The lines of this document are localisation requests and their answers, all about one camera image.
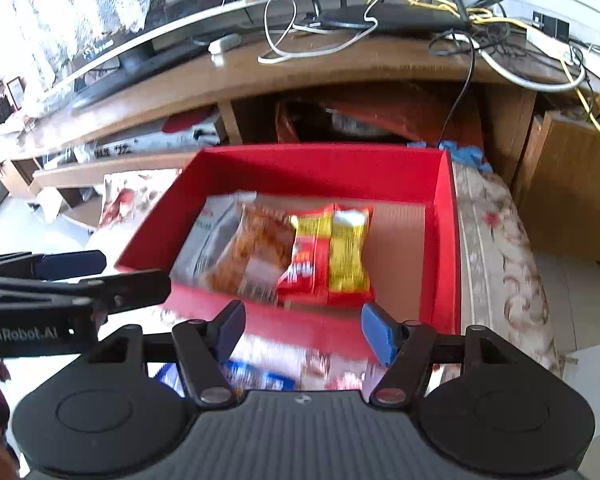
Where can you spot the wooden tv cabinet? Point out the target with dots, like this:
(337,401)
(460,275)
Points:
(554,174)

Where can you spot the clear white cake packet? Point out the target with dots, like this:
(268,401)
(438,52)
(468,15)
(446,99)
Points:
(211,232)

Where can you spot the black wifi router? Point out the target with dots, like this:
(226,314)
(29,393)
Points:
(398,19)

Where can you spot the orange spicy snack packet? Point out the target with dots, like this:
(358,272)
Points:
(255,257)

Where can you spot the pink bread snack packet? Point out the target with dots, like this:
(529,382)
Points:
(328,371)

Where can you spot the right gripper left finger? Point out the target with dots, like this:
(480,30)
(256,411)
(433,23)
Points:
(202,348)

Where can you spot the floral table cloth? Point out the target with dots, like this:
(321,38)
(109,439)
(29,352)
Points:
(500,259)

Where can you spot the blue green candy bag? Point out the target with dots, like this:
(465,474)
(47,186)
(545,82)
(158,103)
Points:
(241,376)

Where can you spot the red cardboard box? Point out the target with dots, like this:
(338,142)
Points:
(326,329)

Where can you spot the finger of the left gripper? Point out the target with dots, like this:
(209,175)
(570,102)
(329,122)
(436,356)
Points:
(110,293)
(30,266)

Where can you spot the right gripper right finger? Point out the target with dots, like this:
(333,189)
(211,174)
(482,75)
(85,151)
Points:
(405,350)

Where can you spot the red yellow snack packet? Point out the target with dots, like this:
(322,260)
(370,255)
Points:
(326,265)

